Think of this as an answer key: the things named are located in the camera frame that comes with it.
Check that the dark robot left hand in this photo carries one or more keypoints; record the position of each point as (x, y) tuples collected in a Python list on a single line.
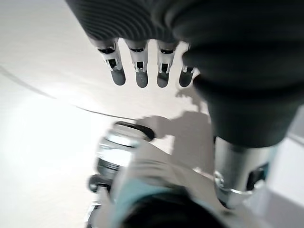
[(225, 35)]

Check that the silver robot left leg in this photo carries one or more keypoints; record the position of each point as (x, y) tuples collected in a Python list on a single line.
[(152, 166)]

